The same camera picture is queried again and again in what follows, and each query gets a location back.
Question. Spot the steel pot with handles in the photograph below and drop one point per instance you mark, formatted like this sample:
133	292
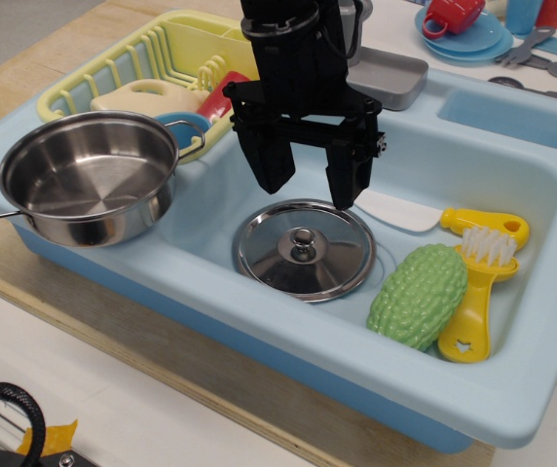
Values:
93	179

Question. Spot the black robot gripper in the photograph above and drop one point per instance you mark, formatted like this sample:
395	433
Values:
302	96

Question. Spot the grey toy fork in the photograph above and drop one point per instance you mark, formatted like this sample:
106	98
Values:
523	52

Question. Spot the grey toy faucet base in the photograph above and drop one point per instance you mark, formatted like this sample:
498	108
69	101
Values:
393	79

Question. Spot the blue toy plates stack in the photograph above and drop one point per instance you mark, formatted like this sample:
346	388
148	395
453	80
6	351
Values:
484	41

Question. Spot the cream toy bottle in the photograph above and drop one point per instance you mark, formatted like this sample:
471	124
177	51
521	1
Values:
151	97

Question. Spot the green bumpy toy vegetable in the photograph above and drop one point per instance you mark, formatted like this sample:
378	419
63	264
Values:
418	299

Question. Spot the yellow handled white spatula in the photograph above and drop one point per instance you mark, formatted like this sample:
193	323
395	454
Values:
418	218

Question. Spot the round steel pot lid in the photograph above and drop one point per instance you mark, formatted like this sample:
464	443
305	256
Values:
305	248

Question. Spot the yellow dish rack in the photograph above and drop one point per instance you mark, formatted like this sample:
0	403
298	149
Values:
192	49

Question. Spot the yellow toy dish brush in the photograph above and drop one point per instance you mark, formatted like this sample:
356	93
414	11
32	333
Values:
489	256

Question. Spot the blue toy cup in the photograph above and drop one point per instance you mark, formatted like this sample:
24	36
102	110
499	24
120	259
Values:
521	15

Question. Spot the light blue toy sink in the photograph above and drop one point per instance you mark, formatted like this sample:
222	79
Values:
462	143

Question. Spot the blue toy bowl in rack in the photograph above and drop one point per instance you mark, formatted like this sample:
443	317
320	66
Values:
185	126

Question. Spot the red toy cup background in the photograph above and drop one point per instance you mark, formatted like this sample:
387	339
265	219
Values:
547	15

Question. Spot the orange tape piece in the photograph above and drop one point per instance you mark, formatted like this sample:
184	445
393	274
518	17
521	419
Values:
58	439

